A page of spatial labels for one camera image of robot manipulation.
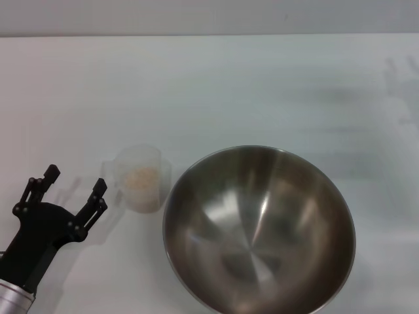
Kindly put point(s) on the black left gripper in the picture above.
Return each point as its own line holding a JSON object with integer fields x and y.
{"x": 42, "y": 229}

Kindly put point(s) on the large stainless steel mixing bowl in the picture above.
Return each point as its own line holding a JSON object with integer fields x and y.
{"x": 258, "y": 235}

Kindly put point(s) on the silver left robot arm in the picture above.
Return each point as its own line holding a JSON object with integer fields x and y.
{"x": 13, "y": 299}

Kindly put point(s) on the uncooked rice heap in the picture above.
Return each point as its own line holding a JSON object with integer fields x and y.
{"x": 140, "y": 178}

